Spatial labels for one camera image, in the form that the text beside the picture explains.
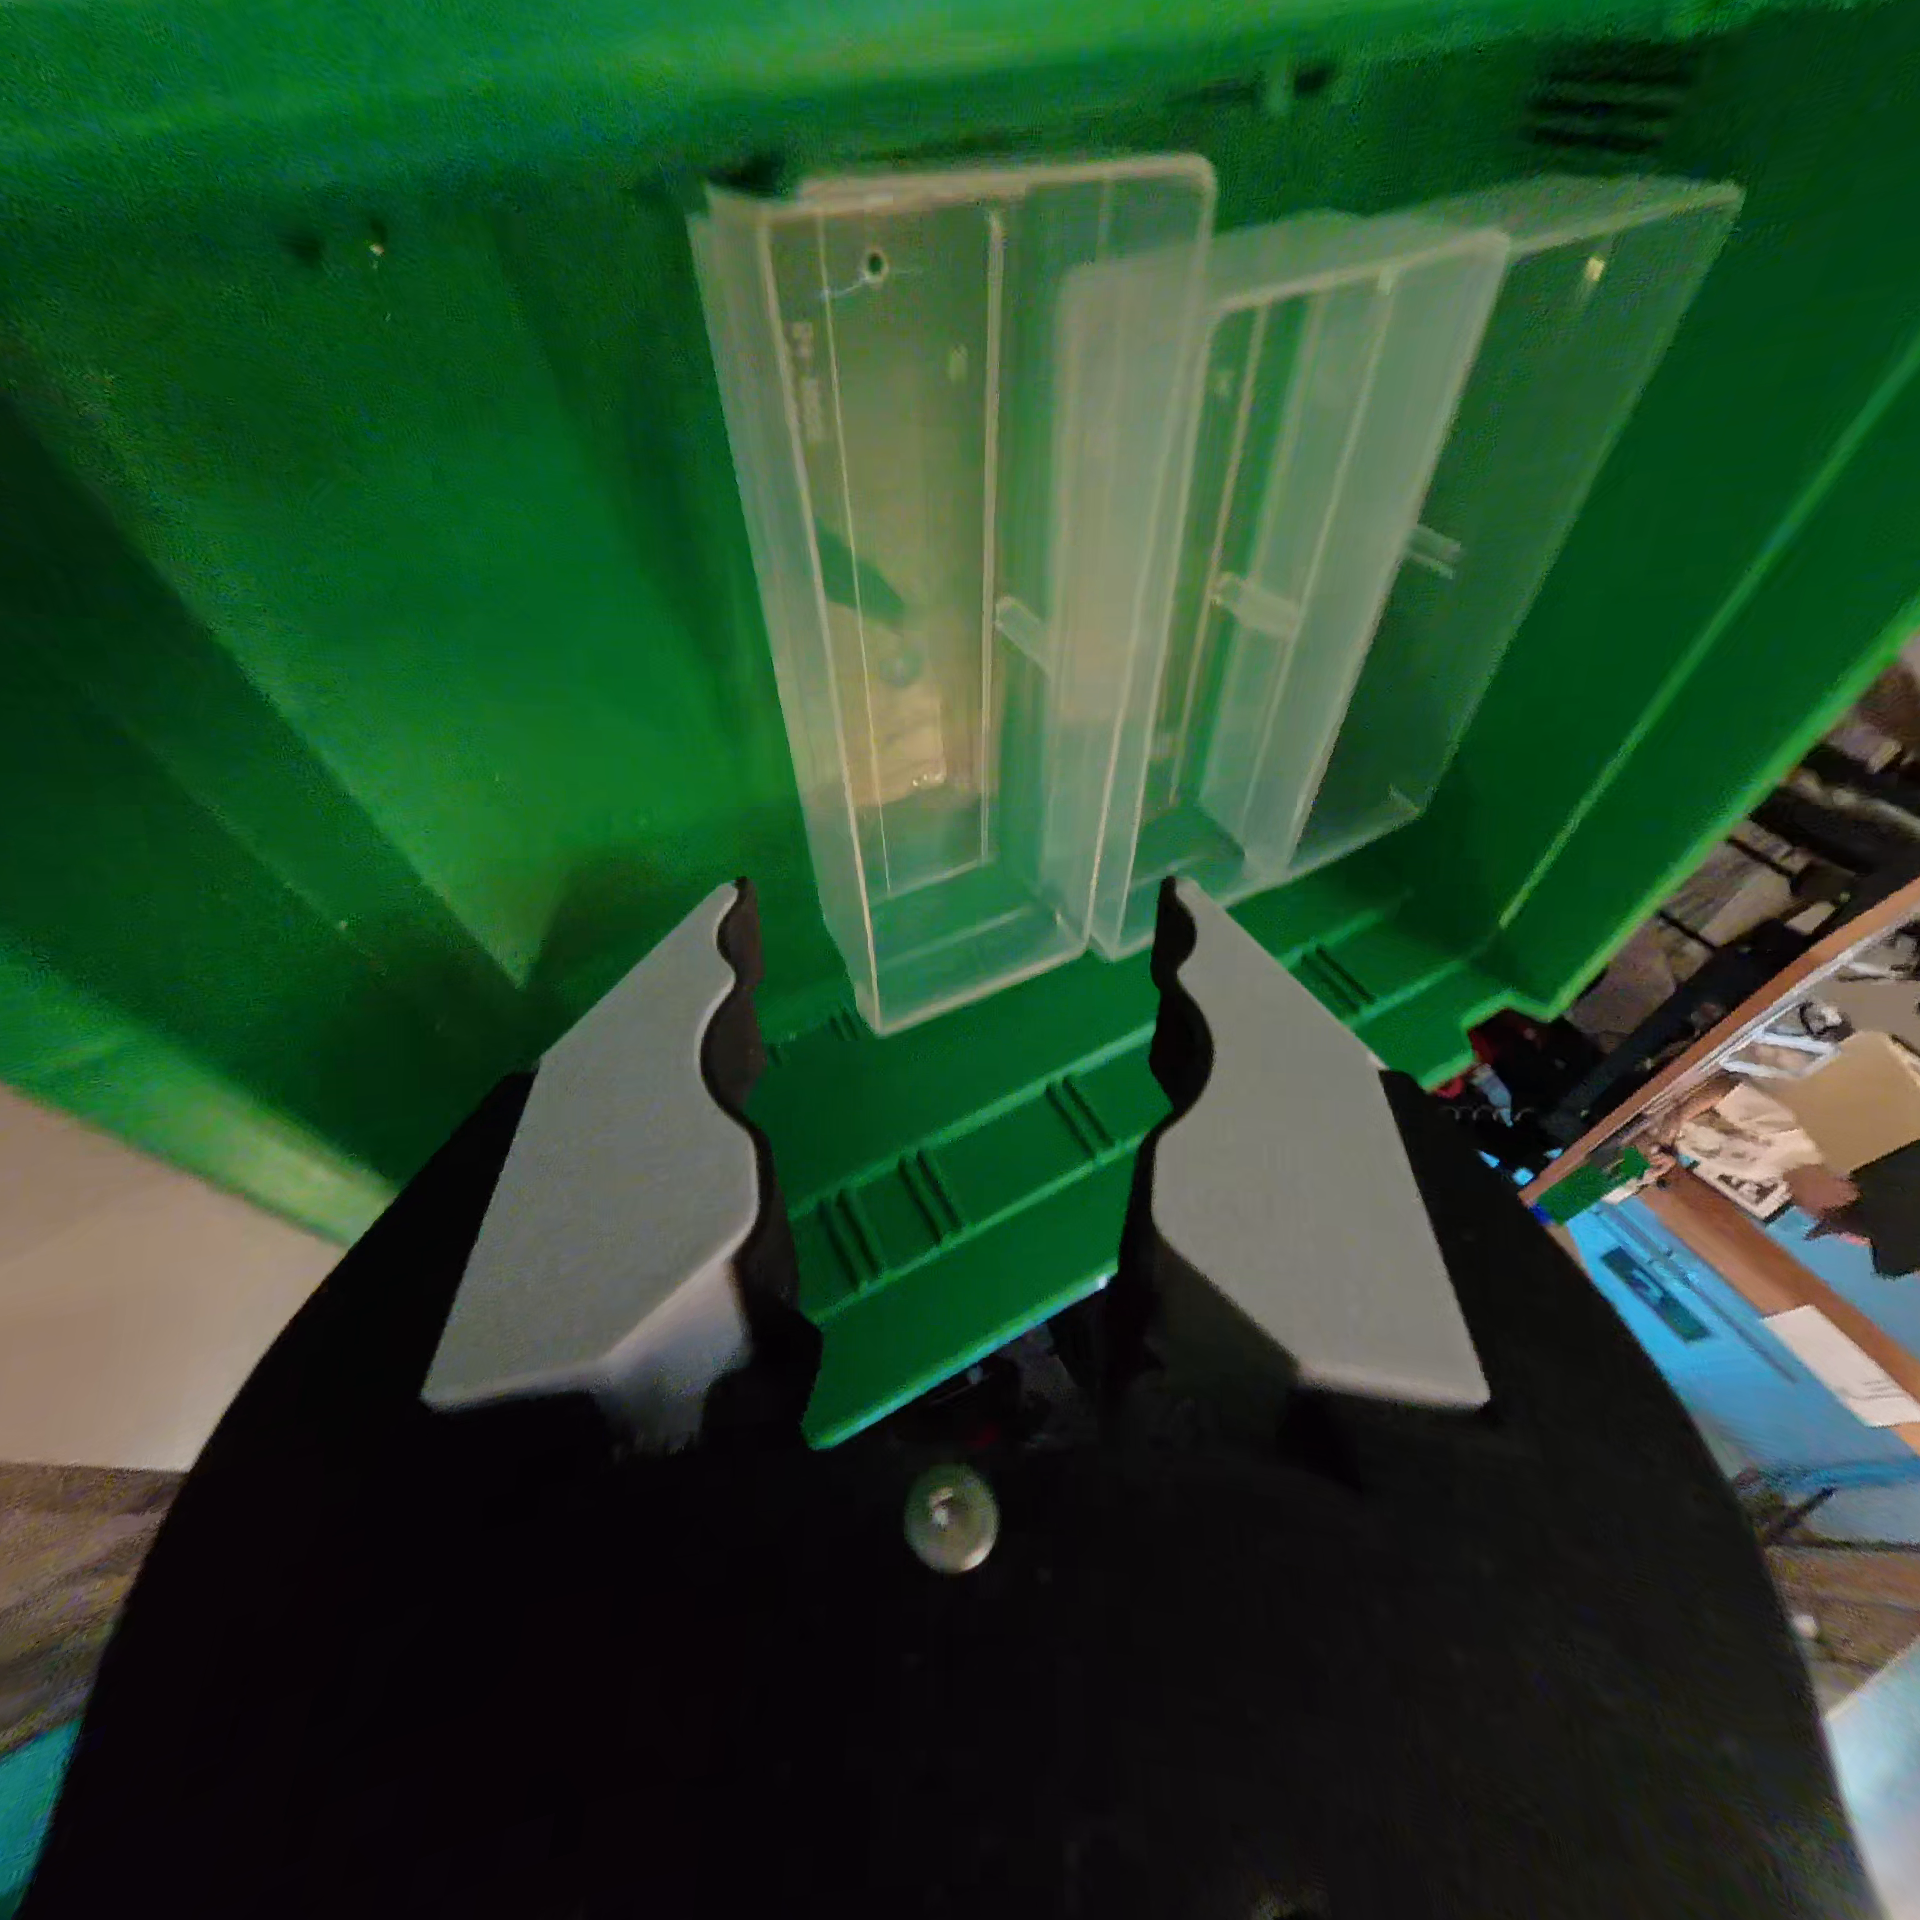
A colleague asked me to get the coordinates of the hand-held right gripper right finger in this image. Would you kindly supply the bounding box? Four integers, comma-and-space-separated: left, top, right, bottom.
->
1112, 877, 1490, 1450

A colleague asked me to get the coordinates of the wooden desk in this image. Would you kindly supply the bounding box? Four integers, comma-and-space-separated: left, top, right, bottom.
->
1516, 883, 1920, 1453

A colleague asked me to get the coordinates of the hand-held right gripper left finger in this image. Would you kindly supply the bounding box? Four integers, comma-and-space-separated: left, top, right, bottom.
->
420, 879, 819, 1450

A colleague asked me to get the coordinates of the clear plastic drawer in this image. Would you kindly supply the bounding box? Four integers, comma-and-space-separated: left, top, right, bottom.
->
1050, 177, 1745, 964
689, 151, 1221, 1039

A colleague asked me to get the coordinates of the green plastic bin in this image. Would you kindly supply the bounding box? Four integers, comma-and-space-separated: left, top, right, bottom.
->
0, 0, 1920, 1453

